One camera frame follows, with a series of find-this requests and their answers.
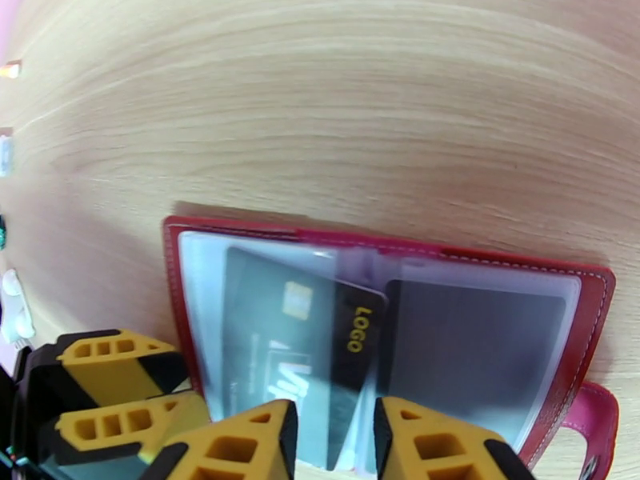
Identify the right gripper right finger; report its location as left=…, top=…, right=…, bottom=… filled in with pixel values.
left=374, top=396, right=540, bottom=480

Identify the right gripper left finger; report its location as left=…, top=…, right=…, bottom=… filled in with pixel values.
left=142, top=398, right=299, bottom=480

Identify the black VIP credit card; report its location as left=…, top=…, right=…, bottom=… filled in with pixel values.
left=219, top=246, right=389, bottom=472

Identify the red leather card holder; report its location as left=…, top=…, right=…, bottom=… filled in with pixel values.
left=162, top=214, right=621, bottom=474

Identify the white alarm clock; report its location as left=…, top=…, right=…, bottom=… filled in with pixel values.
left=0, top=268, right=37, bottom=345

